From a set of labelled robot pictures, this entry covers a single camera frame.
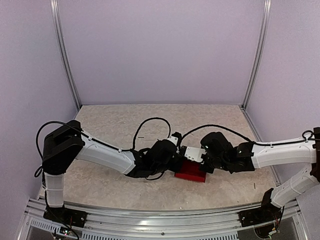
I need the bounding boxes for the red paper box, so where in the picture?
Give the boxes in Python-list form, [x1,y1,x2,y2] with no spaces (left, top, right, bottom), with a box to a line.
[174,160,207,183]

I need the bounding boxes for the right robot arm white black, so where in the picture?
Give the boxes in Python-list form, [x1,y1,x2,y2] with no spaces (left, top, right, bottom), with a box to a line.
[197,130,320,222]

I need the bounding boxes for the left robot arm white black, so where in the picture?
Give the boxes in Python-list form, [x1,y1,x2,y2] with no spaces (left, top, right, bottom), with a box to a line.
[41,120,182,223]

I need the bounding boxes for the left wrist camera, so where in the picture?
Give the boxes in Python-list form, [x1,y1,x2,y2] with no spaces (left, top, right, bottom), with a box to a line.
[167,131,182,146]

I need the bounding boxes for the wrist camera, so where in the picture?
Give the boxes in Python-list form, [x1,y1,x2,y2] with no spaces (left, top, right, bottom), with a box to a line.
[167,131,182,146]
[184,146,207,163]

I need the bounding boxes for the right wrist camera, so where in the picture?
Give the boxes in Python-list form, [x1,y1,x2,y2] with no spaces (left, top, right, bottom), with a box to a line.
[184,146,207,163]

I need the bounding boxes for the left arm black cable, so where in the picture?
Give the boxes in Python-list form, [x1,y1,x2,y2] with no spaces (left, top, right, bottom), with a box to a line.
[34,117,172,181]

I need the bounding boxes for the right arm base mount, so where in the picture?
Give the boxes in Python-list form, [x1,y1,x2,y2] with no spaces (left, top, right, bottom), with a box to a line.
[238,207,282,227]

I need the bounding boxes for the front aluminium rail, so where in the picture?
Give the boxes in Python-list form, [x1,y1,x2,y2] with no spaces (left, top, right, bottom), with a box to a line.
[14,197,311,240]

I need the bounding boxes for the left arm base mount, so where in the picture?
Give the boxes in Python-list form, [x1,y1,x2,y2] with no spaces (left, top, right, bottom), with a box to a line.
[43,207,88,228]

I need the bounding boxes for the right aluminium frame post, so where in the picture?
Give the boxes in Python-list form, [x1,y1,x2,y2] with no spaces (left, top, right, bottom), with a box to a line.
[241,0,272,112]

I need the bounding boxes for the aluminium frame post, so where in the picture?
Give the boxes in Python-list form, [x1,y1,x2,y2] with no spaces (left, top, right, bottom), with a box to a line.
[241,0,272,112]
[49,0,82,111]

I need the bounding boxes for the left aluminium frame post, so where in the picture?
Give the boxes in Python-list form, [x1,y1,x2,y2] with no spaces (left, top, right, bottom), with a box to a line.
[49,0,82,111]

